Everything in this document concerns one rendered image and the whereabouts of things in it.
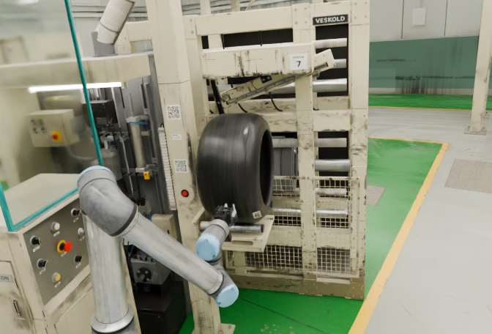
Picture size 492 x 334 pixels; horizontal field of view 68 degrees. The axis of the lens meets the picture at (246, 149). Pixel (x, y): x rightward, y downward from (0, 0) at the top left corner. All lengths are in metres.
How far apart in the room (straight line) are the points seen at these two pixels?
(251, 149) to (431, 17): 9.35
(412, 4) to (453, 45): 1.45
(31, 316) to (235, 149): 1.03
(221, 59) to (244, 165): 0.65
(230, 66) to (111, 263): 1.19
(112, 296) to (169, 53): 1.10
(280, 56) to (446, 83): 8.97
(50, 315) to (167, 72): 1.15
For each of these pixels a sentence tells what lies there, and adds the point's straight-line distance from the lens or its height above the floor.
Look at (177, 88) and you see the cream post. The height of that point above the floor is 1.63.
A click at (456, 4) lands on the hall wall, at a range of 10.70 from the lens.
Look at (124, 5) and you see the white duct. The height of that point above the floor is 2.07.
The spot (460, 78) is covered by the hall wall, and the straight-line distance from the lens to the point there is 10.70.
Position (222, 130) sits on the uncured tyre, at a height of 1.43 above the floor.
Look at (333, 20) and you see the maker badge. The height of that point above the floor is 1.89.
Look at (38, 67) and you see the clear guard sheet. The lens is 1.63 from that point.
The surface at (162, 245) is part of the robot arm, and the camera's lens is 1.21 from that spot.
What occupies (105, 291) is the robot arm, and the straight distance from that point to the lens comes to 1.42.
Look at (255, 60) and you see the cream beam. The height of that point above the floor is 1.72.
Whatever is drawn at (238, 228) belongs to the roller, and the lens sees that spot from 1.94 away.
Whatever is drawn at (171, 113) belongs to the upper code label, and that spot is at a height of 1.50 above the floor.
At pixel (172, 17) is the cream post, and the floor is 1.96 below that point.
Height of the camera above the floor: 1.85
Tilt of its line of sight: 17 degrees down
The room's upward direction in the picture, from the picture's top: 5 degrees counter-clockwise
